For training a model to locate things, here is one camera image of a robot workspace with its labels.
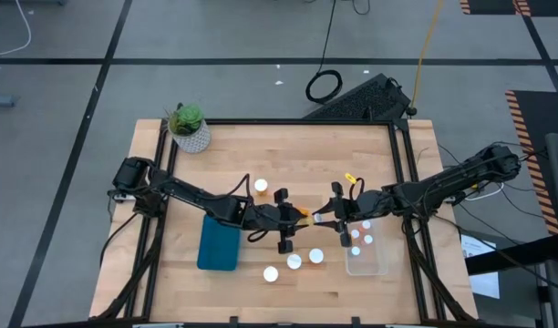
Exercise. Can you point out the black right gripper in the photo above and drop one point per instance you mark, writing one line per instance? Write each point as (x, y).
(365, 205)

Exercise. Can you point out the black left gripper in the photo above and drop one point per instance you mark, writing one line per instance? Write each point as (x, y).
(274, 216)

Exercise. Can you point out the pink pill bottle white cap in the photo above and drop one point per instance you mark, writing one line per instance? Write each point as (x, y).
(368, 239)

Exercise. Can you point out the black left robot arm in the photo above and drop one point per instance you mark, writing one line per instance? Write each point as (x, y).
(188, 191)

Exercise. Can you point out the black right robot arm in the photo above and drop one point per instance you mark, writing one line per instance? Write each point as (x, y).
(452, 177)

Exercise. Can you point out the clear plastic bin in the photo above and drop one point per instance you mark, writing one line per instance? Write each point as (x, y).
(370, 266)

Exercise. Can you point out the blue plastic bin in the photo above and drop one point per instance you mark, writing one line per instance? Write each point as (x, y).
(217, 250)

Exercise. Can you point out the black perforated computer tower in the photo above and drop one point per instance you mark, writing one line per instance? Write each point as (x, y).
(361, 100)

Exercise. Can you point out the potted succulent plant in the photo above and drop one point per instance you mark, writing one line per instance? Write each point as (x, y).
(188, 120)

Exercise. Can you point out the white paper sheet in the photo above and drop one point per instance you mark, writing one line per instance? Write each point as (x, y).
(482, 278)

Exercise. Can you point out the black metal beam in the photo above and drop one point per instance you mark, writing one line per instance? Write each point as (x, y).
(511, 257)

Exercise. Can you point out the black mat striped edge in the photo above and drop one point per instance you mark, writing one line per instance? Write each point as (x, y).
(488, 5)
(541, 118)

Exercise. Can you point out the black table frame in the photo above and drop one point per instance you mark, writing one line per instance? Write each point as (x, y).
(306, 121)

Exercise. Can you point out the black frame clamp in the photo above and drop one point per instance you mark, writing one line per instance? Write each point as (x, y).
(233, 321)
(355, 321)

